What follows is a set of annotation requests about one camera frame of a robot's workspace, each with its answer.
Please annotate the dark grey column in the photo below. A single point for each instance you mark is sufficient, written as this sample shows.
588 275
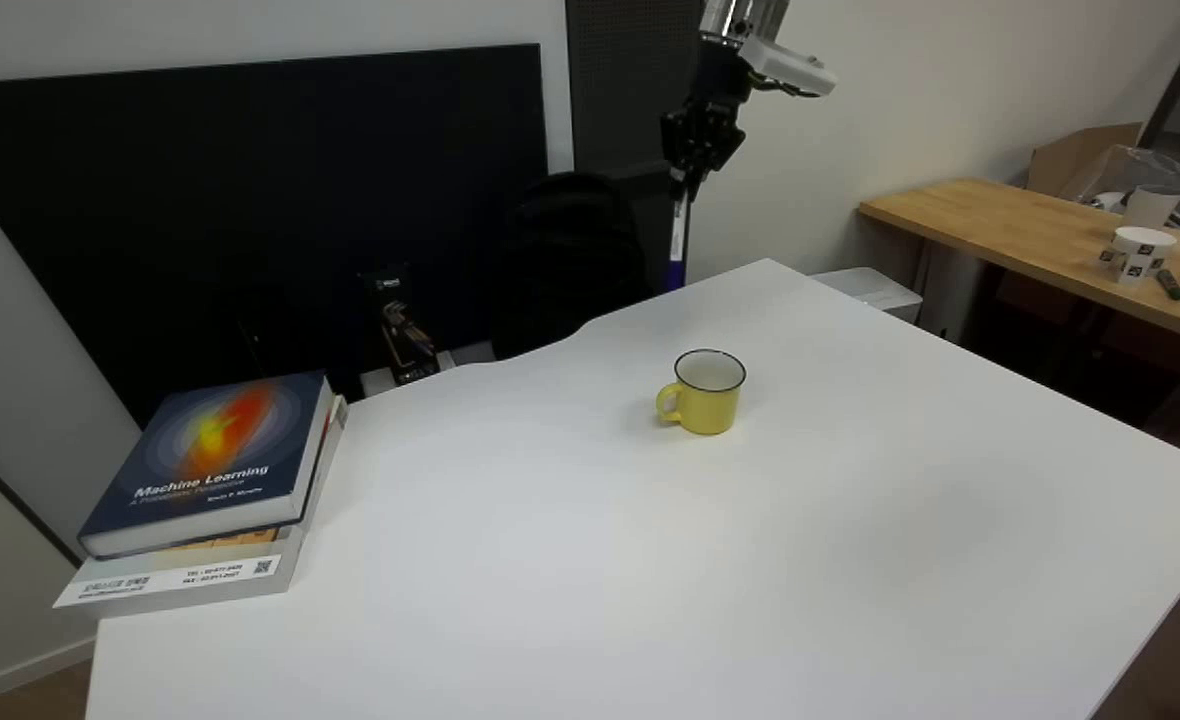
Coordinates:
620 94

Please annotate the small dark remote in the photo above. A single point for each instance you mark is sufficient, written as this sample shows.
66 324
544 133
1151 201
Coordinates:
1169 282

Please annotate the clear plastic bag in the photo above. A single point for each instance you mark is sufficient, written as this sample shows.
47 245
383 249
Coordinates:
1155 181

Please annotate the white marker with blue cap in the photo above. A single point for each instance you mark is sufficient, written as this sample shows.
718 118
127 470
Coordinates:
678 242

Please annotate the stack of books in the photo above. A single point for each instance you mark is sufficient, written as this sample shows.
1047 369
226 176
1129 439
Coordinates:
190 573

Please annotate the wooden side table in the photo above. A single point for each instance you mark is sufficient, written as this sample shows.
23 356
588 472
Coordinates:
1012 227

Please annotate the blue hardcover book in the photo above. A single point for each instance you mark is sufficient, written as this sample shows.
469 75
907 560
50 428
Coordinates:
209 460

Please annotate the black office chair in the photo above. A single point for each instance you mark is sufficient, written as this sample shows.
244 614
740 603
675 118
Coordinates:
567 263

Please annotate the large black panel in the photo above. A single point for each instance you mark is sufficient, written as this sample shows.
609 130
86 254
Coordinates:
213 212

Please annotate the yellow enamel cup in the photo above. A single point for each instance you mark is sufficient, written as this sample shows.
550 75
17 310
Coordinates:
705 407

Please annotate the brown cardboard box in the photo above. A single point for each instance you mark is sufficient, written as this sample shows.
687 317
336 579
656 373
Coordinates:
1072 159

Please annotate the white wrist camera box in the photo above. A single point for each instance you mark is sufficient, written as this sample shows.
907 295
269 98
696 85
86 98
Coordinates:
787 60

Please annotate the black camera on tripod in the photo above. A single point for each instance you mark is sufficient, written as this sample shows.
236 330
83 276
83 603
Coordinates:
406 330

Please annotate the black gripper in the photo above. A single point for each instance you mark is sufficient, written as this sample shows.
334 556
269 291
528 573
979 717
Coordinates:
708 114

